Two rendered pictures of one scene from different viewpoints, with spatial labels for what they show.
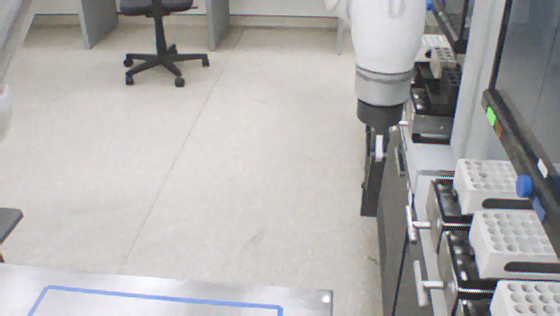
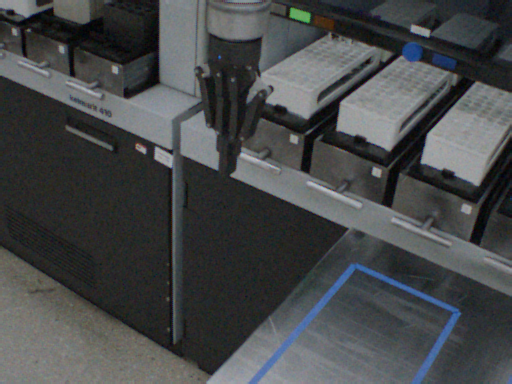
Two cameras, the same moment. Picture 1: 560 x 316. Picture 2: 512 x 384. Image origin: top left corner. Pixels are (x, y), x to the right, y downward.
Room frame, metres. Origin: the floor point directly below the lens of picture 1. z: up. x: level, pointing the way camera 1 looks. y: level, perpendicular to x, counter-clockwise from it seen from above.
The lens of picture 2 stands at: (0.32, 0.65, 1.37)
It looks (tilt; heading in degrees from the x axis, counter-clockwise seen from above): 35 degrees down; 295
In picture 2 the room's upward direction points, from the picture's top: 5 degrees clockwise
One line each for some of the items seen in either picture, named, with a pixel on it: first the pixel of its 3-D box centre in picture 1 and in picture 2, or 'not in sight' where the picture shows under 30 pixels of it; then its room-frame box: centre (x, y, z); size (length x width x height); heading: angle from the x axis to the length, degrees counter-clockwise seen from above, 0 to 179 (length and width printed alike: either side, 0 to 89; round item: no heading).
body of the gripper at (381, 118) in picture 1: (378, 122); (234, 61); (0.75, -0.16, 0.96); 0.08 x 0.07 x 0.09; 174
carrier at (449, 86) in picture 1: (448, 87); (126, 23); (1.13, -0.40, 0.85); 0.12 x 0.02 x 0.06; 174
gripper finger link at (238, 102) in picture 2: (375, 161); (238, 105); (0.73, -0.16, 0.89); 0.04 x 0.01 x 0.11; 84
